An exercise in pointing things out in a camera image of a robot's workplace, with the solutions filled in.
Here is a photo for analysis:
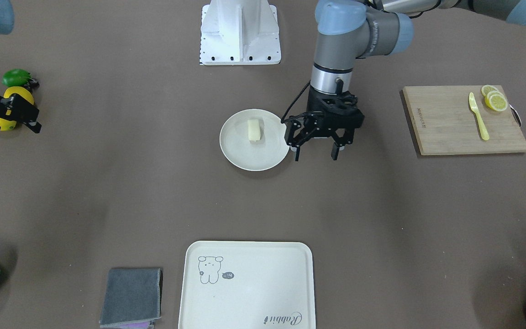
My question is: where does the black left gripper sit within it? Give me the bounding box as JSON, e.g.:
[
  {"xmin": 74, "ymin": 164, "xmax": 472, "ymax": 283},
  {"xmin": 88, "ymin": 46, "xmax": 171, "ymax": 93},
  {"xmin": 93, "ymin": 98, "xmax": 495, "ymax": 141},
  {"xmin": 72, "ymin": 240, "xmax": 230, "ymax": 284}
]
[{"xmin": 284, "ymin": 88, "xmax": 365, "ymax": 162}]

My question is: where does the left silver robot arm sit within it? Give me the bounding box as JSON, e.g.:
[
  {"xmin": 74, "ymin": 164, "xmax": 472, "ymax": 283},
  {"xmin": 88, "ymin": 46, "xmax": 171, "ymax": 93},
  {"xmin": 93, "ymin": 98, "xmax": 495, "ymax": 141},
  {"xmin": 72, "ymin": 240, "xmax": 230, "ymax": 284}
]
[{"xmin": 281, "ymin": 0, "xmax": 526, "ymax": 161}]

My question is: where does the pale yellow bun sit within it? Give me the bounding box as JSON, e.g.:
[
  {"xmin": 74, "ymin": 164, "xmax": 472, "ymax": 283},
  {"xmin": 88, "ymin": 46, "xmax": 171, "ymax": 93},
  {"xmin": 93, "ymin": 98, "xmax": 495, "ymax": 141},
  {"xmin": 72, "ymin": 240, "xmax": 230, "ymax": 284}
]
[{"xmin": 247, "ymin": 118, "xmax": 263, "ymax": 142}]

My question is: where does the white rabbit tray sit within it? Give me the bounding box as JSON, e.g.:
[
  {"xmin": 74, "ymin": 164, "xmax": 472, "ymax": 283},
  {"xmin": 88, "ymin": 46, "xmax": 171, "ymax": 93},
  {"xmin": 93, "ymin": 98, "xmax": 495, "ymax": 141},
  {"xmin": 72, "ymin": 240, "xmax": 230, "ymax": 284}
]
[{"xmin": 178, "ymin": 241, "xmax": 316, "ymax": 329}]

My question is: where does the yellow lemon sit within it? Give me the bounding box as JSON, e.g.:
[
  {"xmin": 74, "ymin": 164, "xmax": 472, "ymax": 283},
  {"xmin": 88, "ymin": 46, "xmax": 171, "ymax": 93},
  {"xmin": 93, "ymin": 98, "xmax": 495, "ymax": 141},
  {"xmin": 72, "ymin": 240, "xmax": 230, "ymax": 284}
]
[
  {"xmin": 0, "ymin": 118, "xmax": 17, "ymax": 132},
  {"xmin": 3, "ymin": 86, "xmax": 35, "ymax": 106}
]

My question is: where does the green lime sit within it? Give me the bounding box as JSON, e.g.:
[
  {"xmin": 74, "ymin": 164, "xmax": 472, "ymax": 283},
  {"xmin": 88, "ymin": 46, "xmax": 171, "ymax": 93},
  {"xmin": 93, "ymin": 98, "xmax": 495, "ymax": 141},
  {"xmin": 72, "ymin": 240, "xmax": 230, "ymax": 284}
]
[{"xmin": 1, "ymin": 69, "xmax": 32, "ymax": 87}]

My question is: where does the white round plate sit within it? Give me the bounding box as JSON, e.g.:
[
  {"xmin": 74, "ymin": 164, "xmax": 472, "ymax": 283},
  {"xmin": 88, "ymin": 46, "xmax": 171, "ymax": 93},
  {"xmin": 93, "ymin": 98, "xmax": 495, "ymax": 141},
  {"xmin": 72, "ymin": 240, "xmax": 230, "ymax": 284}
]
[{"xmin": 219, "ymin": 109, "xmax": 289, "ymax": 171}]

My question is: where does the wooden cutting board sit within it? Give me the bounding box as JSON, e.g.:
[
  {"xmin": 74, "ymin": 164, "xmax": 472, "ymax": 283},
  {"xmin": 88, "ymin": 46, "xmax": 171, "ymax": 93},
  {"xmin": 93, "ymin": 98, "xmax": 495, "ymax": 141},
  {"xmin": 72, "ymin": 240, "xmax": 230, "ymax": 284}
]
[{"xmin": 401, "ymin": 85, "xmax": 526, "ymax": 156}]

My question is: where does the yellow plastic knife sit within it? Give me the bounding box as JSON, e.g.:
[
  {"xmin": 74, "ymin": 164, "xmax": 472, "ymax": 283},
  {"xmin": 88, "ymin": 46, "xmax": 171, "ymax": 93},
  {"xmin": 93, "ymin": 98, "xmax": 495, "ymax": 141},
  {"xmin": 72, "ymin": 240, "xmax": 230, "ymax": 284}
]
[{"xmin": 468, "ymin": 92, "xmax": 490, "ymax": 140}]

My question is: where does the lemon slice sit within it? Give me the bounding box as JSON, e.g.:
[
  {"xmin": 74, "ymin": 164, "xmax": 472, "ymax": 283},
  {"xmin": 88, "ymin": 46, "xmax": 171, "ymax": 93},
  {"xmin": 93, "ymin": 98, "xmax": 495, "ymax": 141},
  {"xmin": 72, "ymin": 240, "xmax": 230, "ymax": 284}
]
[
  {"xmin": 484, "ymin": 91, "xmax": 510, "ymax": 112},
  {"xmin": 480, "ymin": 84, "xmax": 499, "ymax": 96}
]

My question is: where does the grey folded cloth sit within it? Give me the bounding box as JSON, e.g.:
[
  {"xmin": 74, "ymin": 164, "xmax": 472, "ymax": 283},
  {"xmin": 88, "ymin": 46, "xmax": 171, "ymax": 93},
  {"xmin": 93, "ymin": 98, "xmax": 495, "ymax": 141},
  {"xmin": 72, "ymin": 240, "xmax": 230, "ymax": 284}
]
[{"xmin": 100, "ymin": 267, "xmax": 162, "ymax": 329}]

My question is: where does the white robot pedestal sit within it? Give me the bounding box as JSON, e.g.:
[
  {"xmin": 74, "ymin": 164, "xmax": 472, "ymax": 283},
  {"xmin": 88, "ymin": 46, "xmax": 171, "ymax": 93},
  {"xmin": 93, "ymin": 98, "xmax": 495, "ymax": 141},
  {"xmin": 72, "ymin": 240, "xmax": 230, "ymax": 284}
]
[{"xmin": 199, "ymin": 0, "xmax": 282, "ymax": 65}]

